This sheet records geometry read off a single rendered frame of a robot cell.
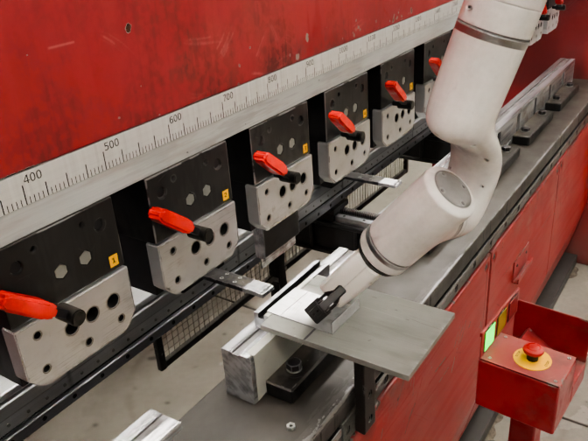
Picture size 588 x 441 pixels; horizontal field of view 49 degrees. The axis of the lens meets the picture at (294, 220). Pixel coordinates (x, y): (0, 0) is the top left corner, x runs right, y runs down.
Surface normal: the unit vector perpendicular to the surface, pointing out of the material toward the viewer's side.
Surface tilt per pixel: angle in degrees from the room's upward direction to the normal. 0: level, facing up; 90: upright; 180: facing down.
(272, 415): 0
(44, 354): 90
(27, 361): 90
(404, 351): 0
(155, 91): 90
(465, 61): 80
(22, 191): 90
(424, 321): 0
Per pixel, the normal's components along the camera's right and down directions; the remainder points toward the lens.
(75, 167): 0.84, 0.19
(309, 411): -0.06, -0.90
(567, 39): -0.55, 0.40
